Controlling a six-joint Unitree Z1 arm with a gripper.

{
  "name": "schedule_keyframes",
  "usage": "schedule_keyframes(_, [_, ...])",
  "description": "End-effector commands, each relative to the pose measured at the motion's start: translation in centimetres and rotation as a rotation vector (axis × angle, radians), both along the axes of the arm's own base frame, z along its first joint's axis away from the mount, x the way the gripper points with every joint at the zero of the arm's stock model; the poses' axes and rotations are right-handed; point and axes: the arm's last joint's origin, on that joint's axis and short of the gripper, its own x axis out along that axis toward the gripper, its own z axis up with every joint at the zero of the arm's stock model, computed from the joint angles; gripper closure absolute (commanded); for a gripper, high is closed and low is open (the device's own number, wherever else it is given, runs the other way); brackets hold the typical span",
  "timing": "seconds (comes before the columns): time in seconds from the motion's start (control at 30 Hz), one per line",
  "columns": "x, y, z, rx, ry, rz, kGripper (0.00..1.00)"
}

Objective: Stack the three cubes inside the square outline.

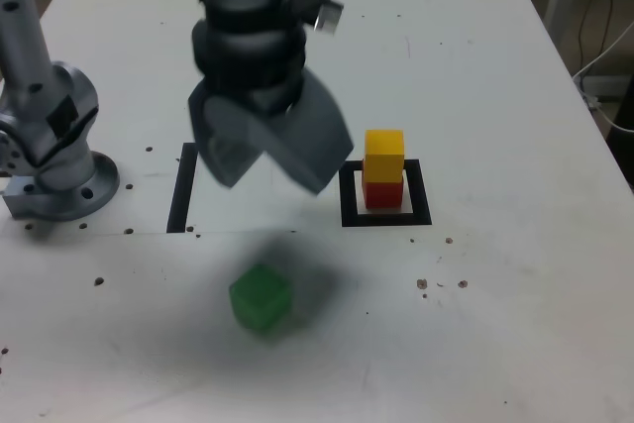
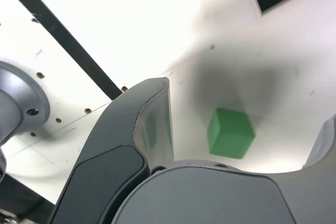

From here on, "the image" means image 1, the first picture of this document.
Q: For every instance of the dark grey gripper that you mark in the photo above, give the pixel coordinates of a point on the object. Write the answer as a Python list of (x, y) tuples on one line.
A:
[(257, 93)]

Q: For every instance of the yellow cube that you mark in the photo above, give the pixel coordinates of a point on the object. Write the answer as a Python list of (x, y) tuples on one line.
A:
[(384, 155)]

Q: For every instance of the red cube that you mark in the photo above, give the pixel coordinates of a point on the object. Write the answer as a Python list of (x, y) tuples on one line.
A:
[(384, 195)]

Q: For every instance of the green cube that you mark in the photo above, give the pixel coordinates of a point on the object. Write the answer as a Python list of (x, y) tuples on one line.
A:
[(257, 299)]

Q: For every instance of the black tape square outline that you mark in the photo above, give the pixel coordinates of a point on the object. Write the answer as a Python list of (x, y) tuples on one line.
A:
[(347, 205)]

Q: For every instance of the black tape strip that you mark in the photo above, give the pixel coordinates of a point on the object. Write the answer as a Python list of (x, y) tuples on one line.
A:
[(178, 195)]

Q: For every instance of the silver gripper camera box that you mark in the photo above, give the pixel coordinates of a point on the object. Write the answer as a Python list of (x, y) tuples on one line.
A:
[(327, 14)]

